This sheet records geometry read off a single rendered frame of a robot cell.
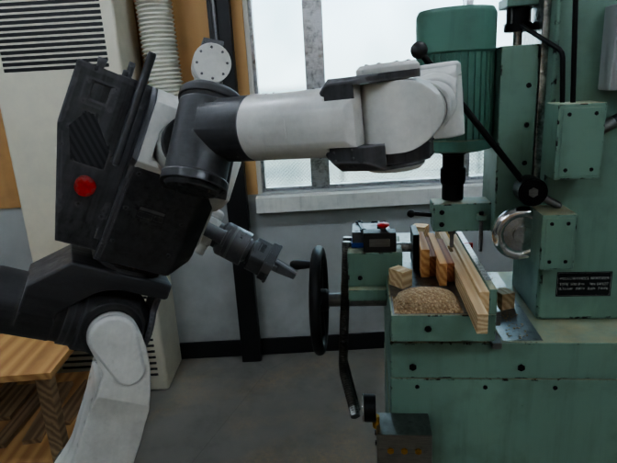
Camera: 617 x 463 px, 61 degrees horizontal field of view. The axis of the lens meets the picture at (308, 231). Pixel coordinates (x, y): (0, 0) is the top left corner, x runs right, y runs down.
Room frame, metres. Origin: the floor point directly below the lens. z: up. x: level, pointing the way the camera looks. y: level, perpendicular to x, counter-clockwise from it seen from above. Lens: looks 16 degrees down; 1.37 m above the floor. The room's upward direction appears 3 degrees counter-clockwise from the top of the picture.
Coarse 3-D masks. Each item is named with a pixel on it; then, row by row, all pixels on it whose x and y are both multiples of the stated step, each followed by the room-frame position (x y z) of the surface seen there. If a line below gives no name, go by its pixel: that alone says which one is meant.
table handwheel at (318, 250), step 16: (320, 256) 1.26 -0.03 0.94; (320, 272) 1.35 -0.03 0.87; (320, 288) 1.30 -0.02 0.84; (320, 304) 1.27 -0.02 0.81; (336, 304) 1.28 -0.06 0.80; (352, 304) 1.27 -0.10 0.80; (368, 304) 1.27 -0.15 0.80; (384, 304) 1.26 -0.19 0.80; (320, 320) 1.17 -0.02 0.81; (320, 336) 1.17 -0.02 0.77; (320, 352) 1.20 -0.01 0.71
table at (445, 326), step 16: (400, 240) 1.50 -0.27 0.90; (416, 272) 1.23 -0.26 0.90; (352, 288) 1.22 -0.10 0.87; (368, 288) 1.21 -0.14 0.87; (384, 288) 1.21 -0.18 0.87; (400, 288) 1.13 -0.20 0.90; (448, 288) 1.11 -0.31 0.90; (400, 320) 0.99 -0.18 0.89; (416, 320) 0.98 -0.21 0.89; (432, 320) 0.98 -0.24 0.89; (448, 320) 0.98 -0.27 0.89; (464, 320) 0.97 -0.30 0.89; (400, 336) 0.99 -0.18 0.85; (416, 336) 0.98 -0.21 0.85; (432, 336) 0.98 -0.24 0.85; (448, 336) 0.98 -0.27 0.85; (464, 336) 0.97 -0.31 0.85; (480, 336) 0.97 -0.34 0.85
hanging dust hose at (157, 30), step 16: (144, 0) 2.32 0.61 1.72; (160, 0) 2.33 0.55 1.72; (144, 16) 2.33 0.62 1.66; (160, 16) 2.34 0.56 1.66; (144, 32) 2.33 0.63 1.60; (160, 32) 2.33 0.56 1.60; (144, 48) 2.35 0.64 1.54; (160, 48) 2.32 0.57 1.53; (176, 48) 2.38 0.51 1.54; (160, 64) 2.32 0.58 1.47; (176, 64) 2.36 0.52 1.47; (160, 80) 2.32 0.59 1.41; (176, 80) 2.36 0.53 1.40
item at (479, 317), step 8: (440, 232) 1.42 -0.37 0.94; (448, 240) 1.35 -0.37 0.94; (448, 248) 1.32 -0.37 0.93; (456, 256) 1.21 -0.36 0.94; (456, 264) 1.16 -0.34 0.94; (456, 272) 1.12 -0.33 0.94; (464, 272) 1.11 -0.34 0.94; (456, 280) 1.12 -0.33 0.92; (464, 280) 1.06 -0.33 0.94; (464, 288) 1.03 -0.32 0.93; (472, 288) 1.01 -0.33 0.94; (464, 296) 1.02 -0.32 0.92; (472, 296) 0.97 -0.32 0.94; (464, 304) 1.02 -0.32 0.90; (472, 304) 0.94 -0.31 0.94; (480, 304) 0.93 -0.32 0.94; (472, 312) 0.93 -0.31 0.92; (480, 312) 0.90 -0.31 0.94; (472, 320) 0.93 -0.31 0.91; (480, 320) 0.89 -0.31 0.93; (480, 328) 0.89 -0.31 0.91
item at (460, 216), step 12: (432, 204) 1.24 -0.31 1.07; (444, 204) 1.23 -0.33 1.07; (456, 204) 1.23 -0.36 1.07; (468, 204) 1.22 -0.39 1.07; (480, 204) 1.22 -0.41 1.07; (432, 216) 1.24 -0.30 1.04; (444, 216) 1.23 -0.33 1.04; (456, 216) 1.22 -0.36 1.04; (468, 216) 1.22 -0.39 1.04; (432, 228) 1.24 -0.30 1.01; (444, 228) 1.23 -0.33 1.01; (456, 228) 1.22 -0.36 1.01; (468, 228) 1.22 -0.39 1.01
